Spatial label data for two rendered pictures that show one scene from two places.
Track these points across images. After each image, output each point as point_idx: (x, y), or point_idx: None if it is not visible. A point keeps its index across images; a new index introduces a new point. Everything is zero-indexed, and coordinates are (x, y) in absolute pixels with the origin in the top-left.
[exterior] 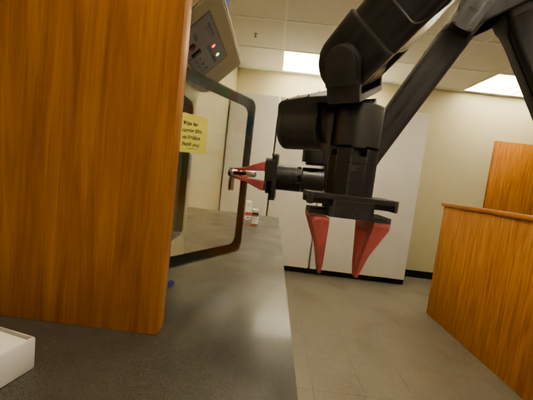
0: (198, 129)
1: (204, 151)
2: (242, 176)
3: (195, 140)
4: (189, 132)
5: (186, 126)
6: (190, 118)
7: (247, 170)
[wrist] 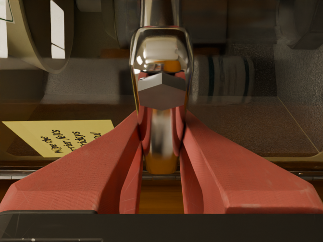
0: (53, 135)
1: (103, 123)
2: (178, 147)
3: (86, 138)
4: (74, 145)
5: (64, 149)
6: (41, 145)
7: (138, 210)
